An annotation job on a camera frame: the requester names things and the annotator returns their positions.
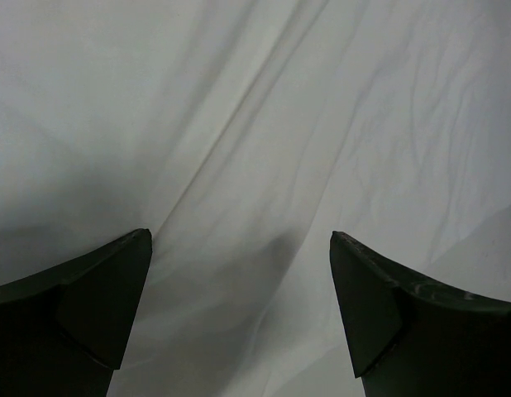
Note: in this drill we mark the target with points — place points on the plain white t shirt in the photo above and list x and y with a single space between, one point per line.
242 134

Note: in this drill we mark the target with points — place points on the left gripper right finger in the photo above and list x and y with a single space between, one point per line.
411 335

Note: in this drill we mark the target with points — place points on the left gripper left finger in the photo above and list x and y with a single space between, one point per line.
64 331

